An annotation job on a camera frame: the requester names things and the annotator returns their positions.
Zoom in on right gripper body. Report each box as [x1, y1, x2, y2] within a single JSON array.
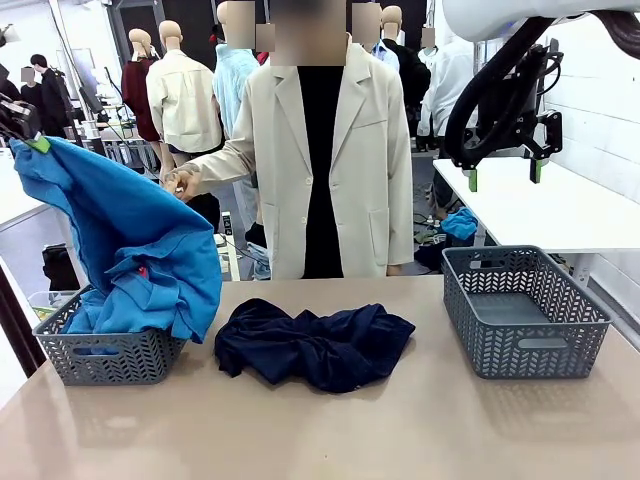
[[473, 43, 552, 152]]

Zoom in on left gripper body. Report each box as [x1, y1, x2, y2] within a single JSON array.
[[0, 97, 42, 145]]

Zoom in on bright blue top garment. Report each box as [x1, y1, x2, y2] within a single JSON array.
[[8, 135, 225, 346], [62, 287, 109, 335]]

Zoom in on person's right forearm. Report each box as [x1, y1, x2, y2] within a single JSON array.
[[192, 142, 259, 197]]

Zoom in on person's left forearm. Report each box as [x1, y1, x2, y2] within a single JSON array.
[[382, 184, 416, 267]]

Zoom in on person's right hand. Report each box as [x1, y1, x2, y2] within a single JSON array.
[[162, 167, 205, 203]]

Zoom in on shorter man in black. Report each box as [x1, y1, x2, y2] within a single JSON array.
[[19, 67, 45, 117]]

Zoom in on taller man in black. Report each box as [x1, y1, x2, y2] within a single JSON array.
[[29, 53, 72, 142]]

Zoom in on crumpled blue cloth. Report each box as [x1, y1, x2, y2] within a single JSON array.
[[439, 206, 480, 241]]

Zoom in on large white table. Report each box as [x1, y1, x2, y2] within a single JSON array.
[[433, 156, 640, 291]]

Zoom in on black tilted monitor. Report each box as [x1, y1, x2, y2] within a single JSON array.
[[78, 84, 105, 116]]

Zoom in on mannequin in white shirt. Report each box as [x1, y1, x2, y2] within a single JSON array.
[[417, 39, 481, 151]]

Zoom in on dark cloth bundle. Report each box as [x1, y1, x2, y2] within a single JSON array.
[[413, 244, 447, 275]]

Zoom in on slanted metal pole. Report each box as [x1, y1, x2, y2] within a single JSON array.
[[47, 0, 89, 116]]

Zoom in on mannequin in maroon top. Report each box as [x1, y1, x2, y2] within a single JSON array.
[[120, 27, 162, 144]]

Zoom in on mannequin in black coat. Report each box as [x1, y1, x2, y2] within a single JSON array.
[[382, 4, 432, 151]]

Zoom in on person in beige coat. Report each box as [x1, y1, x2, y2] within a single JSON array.
[[234, 0, 416, 281]]

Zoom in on black bag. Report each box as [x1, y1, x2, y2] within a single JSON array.
[[41, 243, 89, 292]]

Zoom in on mannequin in cream jacket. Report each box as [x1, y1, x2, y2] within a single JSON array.
[[144, 19, 225, 174]]

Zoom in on clear box with green contents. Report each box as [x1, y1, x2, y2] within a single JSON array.
[[27, 291, 76, 321]]

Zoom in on black boots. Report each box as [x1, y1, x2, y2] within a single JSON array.
[[192, 192, 222, 234]]

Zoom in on grey plastic lattice basket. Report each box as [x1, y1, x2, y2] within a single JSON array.
[[440, 244, 612, 380], [32, 284, 189, 387]]

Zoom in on mannequin in light blue shirt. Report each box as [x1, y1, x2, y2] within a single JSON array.
[[212, 0, 261, 151]]

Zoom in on white step stool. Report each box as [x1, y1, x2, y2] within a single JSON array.
[[213, 211, 242, 281]]

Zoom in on navy blue garment pile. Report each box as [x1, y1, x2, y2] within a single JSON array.
[[213, 297, 417, 394]]

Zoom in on black corrugated cable hose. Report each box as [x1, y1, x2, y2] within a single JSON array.
[[443, 12, 640, 170]]

